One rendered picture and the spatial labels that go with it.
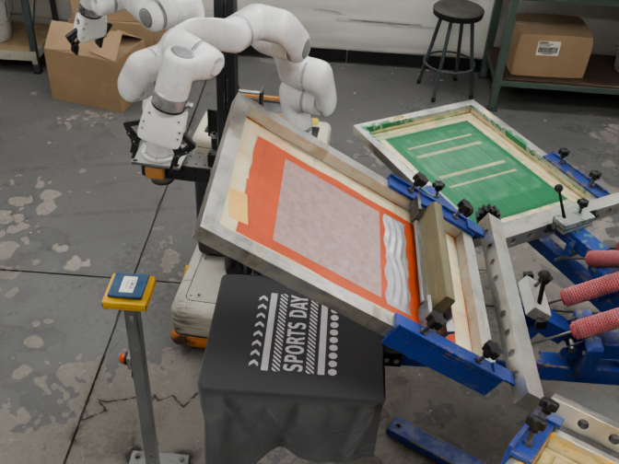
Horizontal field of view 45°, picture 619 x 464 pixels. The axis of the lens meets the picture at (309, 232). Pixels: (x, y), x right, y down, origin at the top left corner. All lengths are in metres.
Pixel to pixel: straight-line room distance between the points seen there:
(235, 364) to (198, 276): 1.31
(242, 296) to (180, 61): 0.83
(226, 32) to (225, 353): 0.84
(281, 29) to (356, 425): 1.04
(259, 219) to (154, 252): 2.21
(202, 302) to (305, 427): 1.22
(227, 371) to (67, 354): 1.53
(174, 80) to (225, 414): 0.91
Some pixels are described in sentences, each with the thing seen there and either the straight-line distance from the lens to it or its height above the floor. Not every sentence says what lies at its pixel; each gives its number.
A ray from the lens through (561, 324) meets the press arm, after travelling 2.11.
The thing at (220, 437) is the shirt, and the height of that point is 0.73.
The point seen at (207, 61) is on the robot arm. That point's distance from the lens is 1.67.
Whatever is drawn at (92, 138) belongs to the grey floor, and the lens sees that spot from 4.85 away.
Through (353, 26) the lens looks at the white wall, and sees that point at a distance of 5.69.
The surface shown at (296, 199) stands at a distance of 1.83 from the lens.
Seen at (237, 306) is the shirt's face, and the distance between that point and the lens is 2.16.
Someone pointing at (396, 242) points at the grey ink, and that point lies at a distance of 1.96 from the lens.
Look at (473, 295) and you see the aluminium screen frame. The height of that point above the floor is 1.15.
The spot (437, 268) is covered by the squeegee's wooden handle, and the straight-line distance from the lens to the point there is 1.84.
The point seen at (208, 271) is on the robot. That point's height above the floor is 0.28.
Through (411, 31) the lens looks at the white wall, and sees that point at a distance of 5.72.
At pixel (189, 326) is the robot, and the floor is 0.18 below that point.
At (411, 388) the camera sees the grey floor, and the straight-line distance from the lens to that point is 3.26.
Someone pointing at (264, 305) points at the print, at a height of 0.95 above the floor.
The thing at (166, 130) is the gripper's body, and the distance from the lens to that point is 1.72.
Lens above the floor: 2.45
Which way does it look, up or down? 38 degrees down
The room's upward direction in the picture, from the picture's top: 3 degrees clockwise
